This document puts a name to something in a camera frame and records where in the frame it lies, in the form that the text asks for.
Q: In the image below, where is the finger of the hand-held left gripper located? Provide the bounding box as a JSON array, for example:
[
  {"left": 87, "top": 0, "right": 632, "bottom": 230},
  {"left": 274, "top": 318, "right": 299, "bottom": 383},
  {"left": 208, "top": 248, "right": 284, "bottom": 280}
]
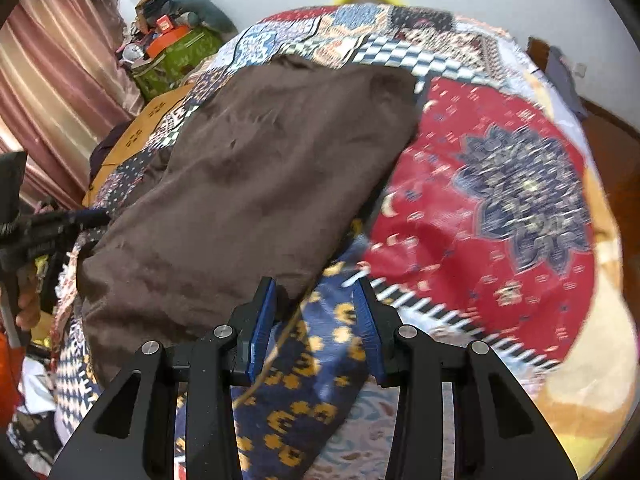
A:
[{"left": 27, "top": 209, "right": 111, "bottom": 261}]

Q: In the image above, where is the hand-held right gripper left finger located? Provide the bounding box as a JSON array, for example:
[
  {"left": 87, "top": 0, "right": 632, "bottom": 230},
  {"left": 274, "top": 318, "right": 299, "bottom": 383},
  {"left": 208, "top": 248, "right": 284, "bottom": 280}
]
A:
[{"left": 50, "top": 276, "right": 277, "bottom": 480}]

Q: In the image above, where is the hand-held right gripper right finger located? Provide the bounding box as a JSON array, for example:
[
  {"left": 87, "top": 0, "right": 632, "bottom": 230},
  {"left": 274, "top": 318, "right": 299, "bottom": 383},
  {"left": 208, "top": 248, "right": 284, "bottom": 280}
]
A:
[{"left": 351, "top": 277, "right": 576, "bottom": 480}]

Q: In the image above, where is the brown shirt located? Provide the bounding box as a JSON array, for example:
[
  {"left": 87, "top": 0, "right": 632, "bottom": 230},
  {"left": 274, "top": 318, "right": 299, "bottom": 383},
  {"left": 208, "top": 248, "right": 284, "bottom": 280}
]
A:
[{"left": 77, "top": 55, "right": 421, "bottom": 381}]

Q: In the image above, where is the person's left hand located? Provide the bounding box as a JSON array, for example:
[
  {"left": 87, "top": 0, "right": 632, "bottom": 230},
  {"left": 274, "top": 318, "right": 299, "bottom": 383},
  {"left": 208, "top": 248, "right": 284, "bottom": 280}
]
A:
[{"left": 15, "top": 260, "right": 46, "bottom": 331}]

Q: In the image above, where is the dark purple cloth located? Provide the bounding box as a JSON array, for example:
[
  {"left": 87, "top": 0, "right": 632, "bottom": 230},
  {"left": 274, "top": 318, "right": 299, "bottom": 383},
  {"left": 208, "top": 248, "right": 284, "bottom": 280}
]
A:
[{"left": 90, "top": 125, "right": 131, "bottom": 181}]

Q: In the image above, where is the orange patterned pillow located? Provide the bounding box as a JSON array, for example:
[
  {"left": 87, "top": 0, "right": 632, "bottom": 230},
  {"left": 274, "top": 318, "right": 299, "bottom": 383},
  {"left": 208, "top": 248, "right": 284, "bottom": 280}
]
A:
[{"left": 82, "top": 85, "right": 196, "bottom": 206}]

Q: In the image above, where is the striped pink curtain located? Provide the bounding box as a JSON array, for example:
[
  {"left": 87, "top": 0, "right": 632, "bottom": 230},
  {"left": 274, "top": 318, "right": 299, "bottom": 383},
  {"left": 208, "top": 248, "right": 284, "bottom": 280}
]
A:
[{"left": 0, "top": 0, "right": 146, "bottom": 211}]

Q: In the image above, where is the green patterned storage box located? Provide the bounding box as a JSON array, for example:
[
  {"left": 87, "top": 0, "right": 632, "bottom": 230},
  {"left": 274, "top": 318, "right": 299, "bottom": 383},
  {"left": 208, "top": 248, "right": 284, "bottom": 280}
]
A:
[{"left": 131, "top": 27, "right": 226, "bottom": 101}]

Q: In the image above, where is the patchwork printed blanket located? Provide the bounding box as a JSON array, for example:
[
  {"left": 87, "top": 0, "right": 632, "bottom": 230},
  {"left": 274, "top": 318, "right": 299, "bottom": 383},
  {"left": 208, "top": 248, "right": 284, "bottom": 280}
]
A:
[{"left": 50, "top": 2, "right": 626, "bottom": 480}]

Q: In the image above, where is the orange box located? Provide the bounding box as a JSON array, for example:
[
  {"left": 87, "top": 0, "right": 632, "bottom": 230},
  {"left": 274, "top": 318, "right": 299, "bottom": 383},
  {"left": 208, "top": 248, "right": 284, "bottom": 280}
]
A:
[{"left": 145, "top": 25, "right": 191, "bottom": 56}]

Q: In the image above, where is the dark grey cloth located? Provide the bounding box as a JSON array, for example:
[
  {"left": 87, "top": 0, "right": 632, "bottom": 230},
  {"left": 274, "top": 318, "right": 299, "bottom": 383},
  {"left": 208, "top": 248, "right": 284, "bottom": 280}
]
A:
[{"left": 545, "top": 46, "right": 588, "bottom": 121}]

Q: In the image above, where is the thin tan cord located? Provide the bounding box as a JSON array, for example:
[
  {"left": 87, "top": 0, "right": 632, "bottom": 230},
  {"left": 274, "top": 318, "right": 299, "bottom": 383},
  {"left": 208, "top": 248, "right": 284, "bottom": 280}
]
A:
[{"left": 234, "top": 285, "right": 312, "bottom": 411}]

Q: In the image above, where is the wooden bed frame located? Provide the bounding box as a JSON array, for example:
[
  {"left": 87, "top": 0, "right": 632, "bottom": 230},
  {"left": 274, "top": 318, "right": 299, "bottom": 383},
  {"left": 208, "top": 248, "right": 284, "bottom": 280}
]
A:
[{"left": 527, "top": 35, "right": 551, "bottom": 76}]

